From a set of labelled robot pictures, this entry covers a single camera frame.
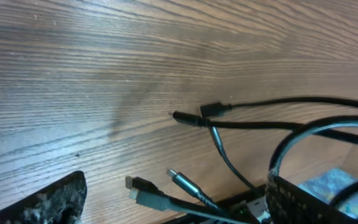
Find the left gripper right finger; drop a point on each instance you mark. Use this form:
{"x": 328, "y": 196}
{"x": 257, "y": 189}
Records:
{"x": 288, "y": 204}

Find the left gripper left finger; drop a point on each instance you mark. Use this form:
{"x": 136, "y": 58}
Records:
{"x": 61, "y": 202}

